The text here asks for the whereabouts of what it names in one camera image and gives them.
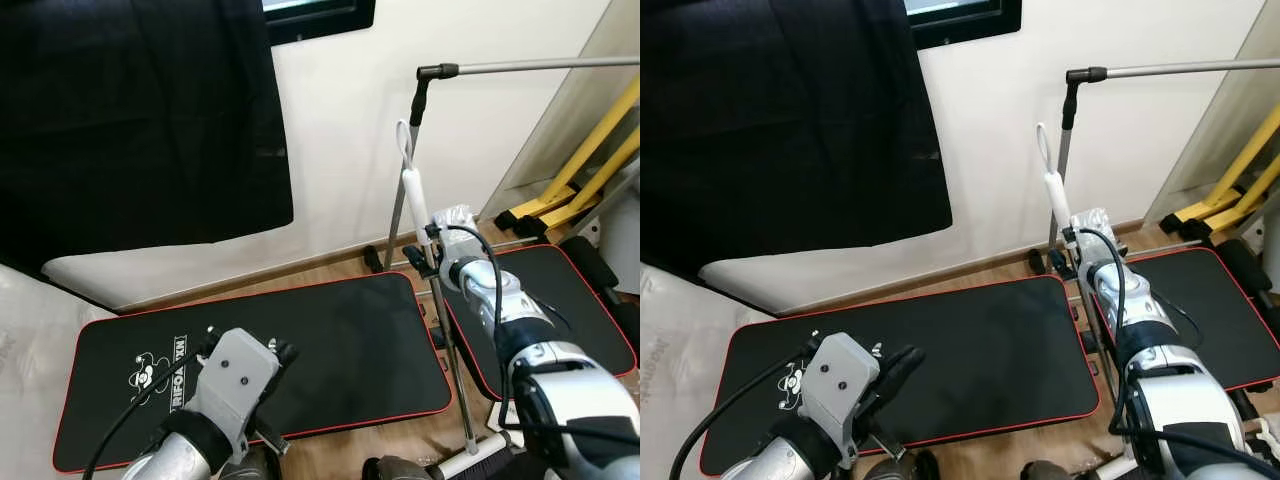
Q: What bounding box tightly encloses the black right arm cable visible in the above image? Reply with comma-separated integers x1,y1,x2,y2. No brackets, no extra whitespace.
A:
1075,228,1280,471
436,225,640,446

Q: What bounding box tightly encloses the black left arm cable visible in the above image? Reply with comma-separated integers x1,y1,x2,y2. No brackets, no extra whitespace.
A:
82,340,219,480
670,340,819,480

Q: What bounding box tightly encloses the grey metal bar rack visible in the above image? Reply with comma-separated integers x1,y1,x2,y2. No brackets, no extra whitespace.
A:
1028,58,1280,276
385,57,640,273

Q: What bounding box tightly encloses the black foam bench roller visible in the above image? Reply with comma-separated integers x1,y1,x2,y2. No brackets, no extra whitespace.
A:
1215,238,1276,296
558,236,621,291

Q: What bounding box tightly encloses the black red-trimmed exercise mat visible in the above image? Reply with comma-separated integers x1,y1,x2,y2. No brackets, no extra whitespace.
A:
698,275,1101,476
52,271,454,474

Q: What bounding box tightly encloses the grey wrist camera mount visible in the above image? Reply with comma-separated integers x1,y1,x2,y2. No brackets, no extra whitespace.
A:
186,328,282,441
800,333,881,446
430,205,483,263
1070,207,1119,263

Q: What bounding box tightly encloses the white cushion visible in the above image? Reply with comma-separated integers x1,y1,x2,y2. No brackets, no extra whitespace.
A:
700,215,961,316
42,215,331,311

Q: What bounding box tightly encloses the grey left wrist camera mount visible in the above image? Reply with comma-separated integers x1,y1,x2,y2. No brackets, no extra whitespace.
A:
800,333,881,446
186,328,282,441

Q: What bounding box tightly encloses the pale grey door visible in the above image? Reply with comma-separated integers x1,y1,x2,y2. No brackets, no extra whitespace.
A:
480,0,640,219
1170,0,1280,196

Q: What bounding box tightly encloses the yellow metal frame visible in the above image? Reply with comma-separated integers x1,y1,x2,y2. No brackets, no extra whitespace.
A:
495,78,640,239
1160,130,1280,241

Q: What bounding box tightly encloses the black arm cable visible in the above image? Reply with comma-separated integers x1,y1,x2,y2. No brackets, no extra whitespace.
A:
436,225,640,446
1075,228,1280,471
82,340,219,480
670,340,819,480

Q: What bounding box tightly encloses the black red-trimmed bench pad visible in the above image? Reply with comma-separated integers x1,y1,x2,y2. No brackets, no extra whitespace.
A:
440,243,639,403
1085,247,1280,393

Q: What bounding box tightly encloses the plastic-wrapped white mattress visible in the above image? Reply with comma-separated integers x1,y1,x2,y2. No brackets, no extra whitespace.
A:
640,262,741,480
0,262,113,480

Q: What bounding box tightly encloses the robot left leg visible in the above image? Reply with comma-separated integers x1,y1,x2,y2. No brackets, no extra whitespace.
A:
880,450,941,480
238,447,289,480

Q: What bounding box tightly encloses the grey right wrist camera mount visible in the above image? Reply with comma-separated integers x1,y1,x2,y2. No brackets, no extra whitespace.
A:
1070,207,1119,263
430,205,483,263

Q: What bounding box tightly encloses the black hanging cloth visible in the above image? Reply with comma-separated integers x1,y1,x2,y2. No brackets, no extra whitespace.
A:
0,0,295,279
640,0,953,281

